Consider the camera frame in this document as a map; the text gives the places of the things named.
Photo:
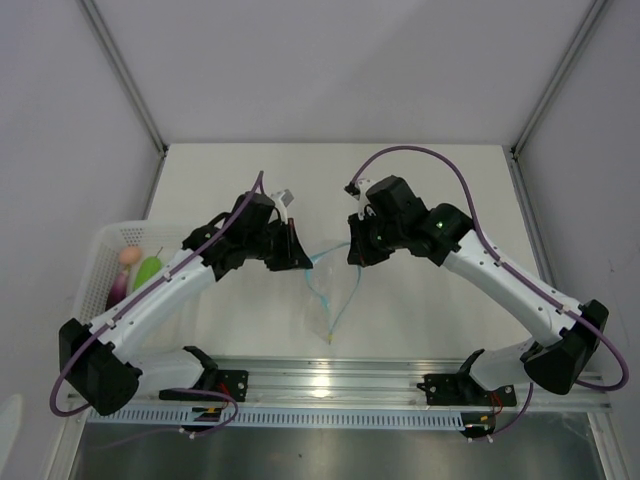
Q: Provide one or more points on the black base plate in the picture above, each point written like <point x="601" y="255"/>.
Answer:
<point x="232" y="383"/>
<point x="459" y="389"/>

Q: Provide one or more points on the purple toy eggplant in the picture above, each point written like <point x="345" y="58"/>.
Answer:
<point x="118" y="290"/>

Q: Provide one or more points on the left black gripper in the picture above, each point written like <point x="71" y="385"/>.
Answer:
<point x="293" y="256"/>

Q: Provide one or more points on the left aluminium frame post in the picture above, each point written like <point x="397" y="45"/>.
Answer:
<point x="112" y="53"/>

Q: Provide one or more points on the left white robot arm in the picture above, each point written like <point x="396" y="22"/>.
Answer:
<point x="102" y="359"/>

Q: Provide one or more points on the peach coloured egg toy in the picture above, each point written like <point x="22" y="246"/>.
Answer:
<point x="130" y="255"/>

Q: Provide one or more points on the aluminium mounting rail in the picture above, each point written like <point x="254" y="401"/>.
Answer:
<point x="373" y="384"/>

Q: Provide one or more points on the aluminium frame post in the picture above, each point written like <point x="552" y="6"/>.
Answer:
<point x="577" y="45"/>
<point x="112" y="53"/>

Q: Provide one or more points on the white slotted cable duct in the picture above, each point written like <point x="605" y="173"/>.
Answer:
<point x="419" y="420"/>

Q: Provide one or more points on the white perforated plastic basket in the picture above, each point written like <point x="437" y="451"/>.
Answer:
<point x="102" y="267"/>

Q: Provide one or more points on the green toy vegetable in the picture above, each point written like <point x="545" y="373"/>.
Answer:
<point x="149" y="267"/>

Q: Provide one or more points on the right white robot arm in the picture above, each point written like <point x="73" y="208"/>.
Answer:
<point x="563" y="331"/>

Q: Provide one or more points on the clear zip top bag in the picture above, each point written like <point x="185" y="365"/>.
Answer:
<point x="332" y="284"/>

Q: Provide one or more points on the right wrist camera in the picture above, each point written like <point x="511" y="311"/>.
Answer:
<point x="358" y="190"/>

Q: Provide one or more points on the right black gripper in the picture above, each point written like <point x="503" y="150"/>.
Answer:
<point x="363" y="255"/>

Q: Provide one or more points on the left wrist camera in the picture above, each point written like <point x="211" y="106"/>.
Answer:
<point x="282" y="199"/>

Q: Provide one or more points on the right aluminium frame post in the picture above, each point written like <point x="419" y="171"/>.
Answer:
<point x="577" y="45"/>

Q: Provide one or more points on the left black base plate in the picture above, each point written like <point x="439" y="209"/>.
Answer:
<point x="232" y="383"/>

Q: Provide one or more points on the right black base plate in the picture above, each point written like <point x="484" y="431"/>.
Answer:
<point x="459" y="389"/>

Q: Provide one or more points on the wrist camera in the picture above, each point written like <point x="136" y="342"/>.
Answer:
<point x="282" y="199"/>
<point x="358" y="190"/>

